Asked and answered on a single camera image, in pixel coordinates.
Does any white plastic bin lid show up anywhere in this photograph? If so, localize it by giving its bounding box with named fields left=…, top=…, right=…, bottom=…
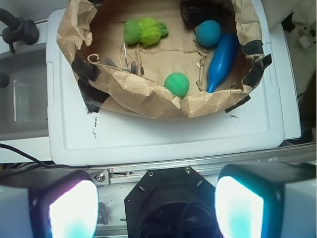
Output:
left=46, top=9, right=285, bottom=166

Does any blue dimpled ball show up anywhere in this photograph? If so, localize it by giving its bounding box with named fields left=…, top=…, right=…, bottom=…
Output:
left=196, top=20, right=221, bottom=48

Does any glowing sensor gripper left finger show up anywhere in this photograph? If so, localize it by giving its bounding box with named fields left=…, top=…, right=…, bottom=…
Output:
left=0, top=169, right=99, bottom=238

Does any dark brown block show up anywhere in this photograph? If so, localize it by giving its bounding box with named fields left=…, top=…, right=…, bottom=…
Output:
left=180, top=0, right=231, bottom=26

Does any black cable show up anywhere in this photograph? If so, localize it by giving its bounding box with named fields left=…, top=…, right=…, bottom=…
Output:
left=0, top=143, right=82, bottom=169

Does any green plush toy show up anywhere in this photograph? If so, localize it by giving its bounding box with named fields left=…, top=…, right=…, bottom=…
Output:
left=123, top=17, right=169, bottom=48

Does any black clamp knob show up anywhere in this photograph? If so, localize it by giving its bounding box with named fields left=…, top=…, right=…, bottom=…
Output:
left=0, top=8, right=39, bottom=53

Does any brown paper bag tray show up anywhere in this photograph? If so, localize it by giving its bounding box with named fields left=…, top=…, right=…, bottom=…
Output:
left=57, top=0, right=271, bottom=120

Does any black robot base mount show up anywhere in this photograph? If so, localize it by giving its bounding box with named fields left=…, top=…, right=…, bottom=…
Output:
left=124, top=167, right=222, bottom=238

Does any blue plastic bowling pin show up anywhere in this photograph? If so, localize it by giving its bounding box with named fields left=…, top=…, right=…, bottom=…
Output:
left=206, top=33, right=239, bottom=93

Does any green ribbed ball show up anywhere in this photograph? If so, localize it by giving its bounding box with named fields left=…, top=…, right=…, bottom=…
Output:
left=164, top=72, right=190, bottom=98

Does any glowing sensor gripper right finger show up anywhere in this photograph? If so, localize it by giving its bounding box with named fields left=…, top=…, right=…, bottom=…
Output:
left=215, top=163, right=317, bottom=238

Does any translucent plastic bin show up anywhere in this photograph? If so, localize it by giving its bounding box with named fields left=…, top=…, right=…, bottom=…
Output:
left=0, top=44, right=48, bottom=141

